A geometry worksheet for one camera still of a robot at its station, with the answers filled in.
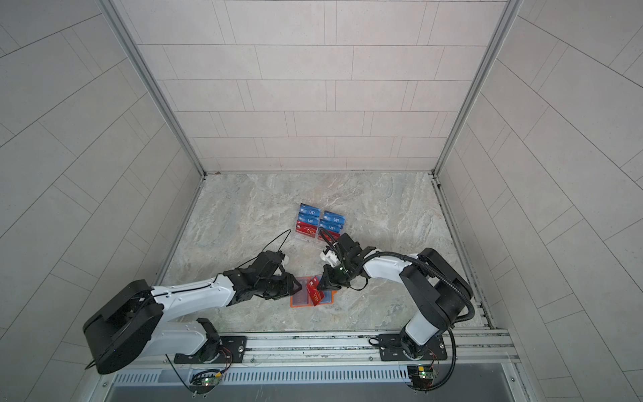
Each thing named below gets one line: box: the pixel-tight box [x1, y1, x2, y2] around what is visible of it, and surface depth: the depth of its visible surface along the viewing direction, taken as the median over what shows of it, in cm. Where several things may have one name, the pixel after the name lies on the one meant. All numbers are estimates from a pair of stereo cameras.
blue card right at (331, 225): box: [318, 219, 344, 234], surface depth 92 cm
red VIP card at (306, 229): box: [295, 220, 318, 238], surface depth 94 cm
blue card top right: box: [323, 210, 346, 225], surface depth 93 cm
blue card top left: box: [299, 202, 321, 217], surface depth 95 cm
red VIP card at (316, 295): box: [306, 275, 325, 307], surface depth 82 cm
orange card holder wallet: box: [289, 276, 338, 309], surface depth 82 cm
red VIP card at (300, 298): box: [293, 288, 309, 306], surface depth 82 cm
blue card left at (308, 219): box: [298, 211, 320, 227], surface depth 95 cm
